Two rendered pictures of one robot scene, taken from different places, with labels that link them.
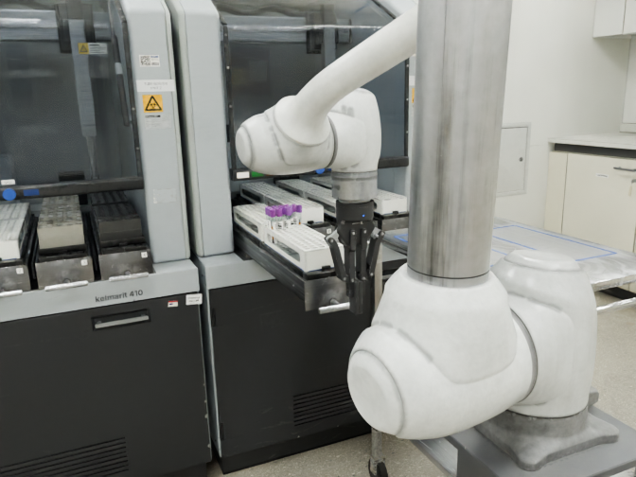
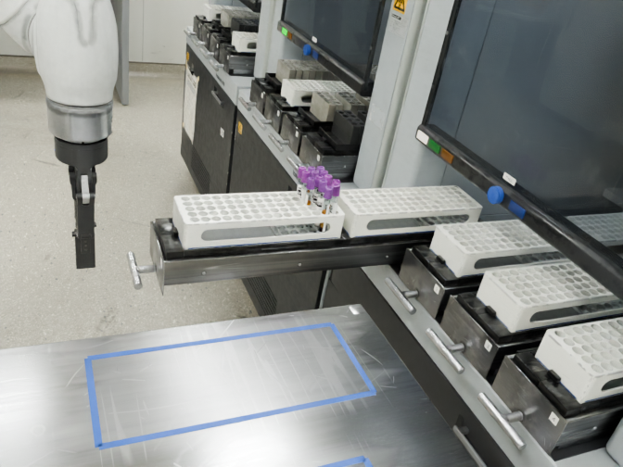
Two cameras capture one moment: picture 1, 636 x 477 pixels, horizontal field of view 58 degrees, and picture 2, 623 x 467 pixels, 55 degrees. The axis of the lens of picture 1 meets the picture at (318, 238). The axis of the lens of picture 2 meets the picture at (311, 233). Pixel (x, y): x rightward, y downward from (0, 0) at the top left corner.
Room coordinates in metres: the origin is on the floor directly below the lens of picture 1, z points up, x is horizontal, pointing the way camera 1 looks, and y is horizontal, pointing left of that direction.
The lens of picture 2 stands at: (1.41, -0.91, 1.37)
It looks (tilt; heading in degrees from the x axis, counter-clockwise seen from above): 30 degrees down; 86
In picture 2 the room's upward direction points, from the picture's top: 11 degrees clockwise
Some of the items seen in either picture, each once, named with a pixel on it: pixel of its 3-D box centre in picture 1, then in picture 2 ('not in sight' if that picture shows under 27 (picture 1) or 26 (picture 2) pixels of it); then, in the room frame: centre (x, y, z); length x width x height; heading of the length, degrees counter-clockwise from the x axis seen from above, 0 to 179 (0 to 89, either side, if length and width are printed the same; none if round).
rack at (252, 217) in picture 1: (262, 222); (406, 212); (1.68, 0.17, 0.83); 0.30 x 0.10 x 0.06; 23
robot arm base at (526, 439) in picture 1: (541, 404); not in sight; (0.79, -0.34, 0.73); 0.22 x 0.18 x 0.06; 113
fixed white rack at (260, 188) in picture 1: (263, 195); not in sight; (2.16, 0.21, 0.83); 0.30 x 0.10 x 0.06; 23
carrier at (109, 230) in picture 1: (120, 230); (345, 129); (1.56, 0.55, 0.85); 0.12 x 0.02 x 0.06; 113
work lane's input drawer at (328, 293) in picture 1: (283, 254); (322, 240); (1.51, 0.10, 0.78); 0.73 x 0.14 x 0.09; 23
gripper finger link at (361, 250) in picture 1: (361, 254); (83, 205); (1.12, -0.09, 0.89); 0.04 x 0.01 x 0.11; 23
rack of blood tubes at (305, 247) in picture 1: (301, 246); (259, 220); (1.39, 0.04, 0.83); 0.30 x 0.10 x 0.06; 23
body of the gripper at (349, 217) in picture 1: (354, 221); (82, 161); (1.11, -0.07, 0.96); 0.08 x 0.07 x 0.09; 113
